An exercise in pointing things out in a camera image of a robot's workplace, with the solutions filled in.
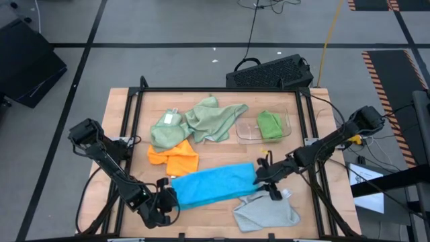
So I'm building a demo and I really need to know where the bright green microfiber towel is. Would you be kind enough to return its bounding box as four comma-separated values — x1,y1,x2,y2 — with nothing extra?
257,110,284,140

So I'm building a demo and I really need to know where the black metal beam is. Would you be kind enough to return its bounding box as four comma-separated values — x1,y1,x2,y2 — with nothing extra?
351,163,430,198

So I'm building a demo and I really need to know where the yellow power cord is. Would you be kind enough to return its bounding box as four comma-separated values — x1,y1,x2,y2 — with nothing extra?
316,0,345,87

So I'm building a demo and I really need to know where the black hazard-striped floor mat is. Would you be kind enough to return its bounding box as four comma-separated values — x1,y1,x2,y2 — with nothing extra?
361,49,430,168
392,0,430,12
348,0,393,12

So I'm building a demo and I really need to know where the grey metal post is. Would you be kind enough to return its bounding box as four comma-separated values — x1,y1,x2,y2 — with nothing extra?
412,89,430,165

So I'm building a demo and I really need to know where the grey waffle microfiber towel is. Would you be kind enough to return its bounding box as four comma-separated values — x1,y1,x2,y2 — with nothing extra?
232,190,301,233

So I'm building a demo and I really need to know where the pale green microfiber towel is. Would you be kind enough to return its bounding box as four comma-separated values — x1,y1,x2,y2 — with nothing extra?
184,96,249,143
149,108,191,154

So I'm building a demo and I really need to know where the black perforated computer case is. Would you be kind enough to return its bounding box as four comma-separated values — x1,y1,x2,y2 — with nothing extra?
225,53,314,89

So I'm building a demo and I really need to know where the white printed sheet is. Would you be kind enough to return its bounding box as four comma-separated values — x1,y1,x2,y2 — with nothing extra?
348,162,386,214

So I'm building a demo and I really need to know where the black floor cable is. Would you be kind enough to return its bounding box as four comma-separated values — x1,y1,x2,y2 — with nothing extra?
236,0,302,63

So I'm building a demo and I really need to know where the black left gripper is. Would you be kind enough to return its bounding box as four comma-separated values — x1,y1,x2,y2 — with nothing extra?
144,177,181,229

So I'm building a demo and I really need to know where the clear plastic bin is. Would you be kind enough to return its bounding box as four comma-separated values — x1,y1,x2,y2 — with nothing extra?
234,106,292,145

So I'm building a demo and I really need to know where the orange microfiber towel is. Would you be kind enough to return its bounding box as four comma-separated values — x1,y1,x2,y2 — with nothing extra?
146,139,200,178

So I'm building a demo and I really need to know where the black equipment case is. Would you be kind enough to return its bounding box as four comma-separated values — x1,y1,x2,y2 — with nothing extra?
0,18,68,109

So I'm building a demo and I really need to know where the black aluminium table frame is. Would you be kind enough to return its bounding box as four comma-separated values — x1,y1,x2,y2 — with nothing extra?
76,75,362,240

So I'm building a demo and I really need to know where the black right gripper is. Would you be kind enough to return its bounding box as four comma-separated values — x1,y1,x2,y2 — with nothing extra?
252,157,298,202

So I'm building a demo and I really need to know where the blue microfiber towel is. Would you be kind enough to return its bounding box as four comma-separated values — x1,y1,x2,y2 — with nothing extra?
171,162,261,211

